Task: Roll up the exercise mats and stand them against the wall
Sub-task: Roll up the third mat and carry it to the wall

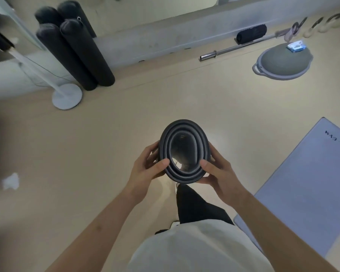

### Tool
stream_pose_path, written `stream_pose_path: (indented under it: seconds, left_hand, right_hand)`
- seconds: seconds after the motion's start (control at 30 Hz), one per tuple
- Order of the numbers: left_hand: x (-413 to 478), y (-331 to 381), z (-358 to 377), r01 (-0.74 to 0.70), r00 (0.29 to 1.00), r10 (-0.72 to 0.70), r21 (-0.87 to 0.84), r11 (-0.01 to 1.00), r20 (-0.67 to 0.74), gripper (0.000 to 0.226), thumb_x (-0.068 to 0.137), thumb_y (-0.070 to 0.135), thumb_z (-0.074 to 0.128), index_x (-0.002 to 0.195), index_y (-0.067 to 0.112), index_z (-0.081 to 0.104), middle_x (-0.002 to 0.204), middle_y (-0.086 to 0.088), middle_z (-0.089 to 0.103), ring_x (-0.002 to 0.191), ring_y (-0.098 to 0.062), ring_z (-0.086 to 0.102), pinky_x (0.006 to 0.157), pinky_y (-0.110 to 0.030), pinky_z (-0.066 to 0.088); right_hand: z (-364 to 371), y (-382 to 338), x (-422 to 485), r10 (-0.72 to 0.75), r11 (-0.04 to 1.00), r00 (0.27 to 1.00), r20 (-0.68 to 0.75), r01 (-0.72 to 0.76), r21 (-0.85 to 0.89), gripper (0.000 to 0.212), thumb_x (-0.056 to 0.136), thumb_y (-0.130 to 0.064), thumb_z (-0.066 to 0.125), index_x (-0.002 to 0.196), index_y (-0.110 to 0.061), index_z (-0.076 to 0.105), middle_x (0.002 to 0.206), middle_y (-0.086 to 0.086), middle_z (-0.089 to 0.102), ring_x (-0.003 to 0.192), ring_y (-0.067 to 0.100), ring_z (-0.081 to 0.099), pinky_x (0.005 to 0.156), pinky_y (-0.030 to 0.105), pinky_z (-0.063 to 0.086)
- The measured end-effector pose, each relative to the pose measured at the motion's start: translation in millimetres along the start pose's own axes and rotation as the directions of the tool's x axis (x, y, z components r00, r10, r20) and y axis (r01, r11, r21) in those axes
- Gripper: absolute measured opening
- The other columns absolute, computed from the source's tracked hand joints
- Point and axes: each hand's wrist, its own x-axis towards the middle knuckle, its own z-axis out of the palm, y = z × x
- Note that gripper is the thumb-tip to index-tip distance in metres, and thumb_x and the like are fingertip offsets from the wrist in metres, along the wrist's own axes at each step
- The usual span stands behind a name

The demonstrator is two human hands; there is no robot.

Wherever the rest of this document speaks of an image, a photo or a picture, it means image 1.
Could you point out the blue tissue packet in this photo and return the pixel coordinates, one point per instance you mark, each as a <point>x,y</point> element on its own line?
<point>296,47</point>

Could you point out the grey half balance ball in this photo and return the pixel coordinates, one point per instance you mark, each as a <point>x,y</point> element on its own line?
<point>283,63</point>

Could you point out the white kettlebell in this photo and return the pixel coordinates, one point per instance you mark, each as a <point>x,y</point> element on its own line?
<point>324,27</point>
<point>308,31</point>

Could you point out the person's right forearm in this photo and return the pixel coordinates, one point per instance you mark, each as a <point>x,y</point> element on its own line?
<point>280,237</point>

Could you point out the person's right hand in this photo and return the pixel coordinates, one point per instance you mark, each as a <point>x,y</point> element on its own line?
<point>226,184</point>

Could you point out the black trousers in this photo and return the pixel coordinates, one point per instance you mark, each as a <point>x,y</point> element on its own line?
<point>192,206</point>

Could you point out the steel barbell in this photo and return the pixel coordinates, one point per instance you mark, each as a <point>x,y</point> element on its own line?
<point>238,48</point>

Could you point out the pink kettlebell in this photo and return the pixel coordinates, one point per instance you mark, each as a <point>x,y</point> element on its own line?
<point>289,35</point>

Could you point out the person's left forearm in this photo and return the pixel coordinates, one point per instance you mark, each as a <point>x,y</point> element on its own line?
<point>96,235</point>

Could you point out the grey yoga mat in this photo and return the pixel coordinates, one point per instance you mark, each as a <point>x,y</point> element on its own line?
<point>87,50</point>
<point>306,181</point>
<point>165,138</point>
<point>65,56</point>

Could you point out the white box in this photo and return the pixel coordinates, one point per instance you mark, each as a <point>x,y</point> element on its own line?
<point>10,181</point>

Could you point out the white t-shirt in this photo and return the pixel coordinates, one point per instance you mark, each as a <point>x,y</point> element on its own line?
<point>201,249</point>

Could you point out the black foam roller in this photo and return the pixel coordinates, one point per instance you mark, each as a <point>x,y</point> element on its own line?
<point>250,33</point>

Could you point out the person's left hand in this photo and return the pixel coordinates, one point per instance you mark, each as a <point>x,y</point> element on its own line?
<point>138,178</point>

